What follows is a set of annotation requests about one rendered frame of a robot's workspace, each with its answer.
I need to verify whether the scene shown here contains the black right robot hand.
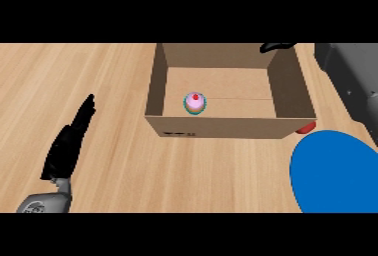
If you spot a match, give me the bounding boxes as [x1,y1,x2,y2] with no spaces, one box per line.
[258,43,298,54]

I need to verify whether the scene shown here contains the small red object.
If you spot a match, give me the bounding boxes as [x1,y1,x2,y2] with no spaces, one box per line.
[295,121,317,135]

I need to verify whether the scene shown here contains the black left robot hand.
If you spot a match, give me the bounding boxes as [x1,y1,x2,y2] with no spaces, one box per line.
[39,93,97,182]

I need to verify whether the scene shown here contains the blue round plate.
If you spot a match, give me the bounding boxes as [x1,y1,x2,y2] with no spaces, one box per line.
[287,129,378,214]

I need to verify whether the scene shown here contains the pink frosted cupcake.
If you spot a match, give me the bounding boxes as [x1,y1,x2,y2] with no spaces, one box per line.
[182,91,207,117]

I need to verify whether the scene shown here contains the brown cardboard box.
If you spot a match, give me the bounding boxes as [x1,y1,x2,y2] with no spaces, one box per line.
[143,43,317,140]

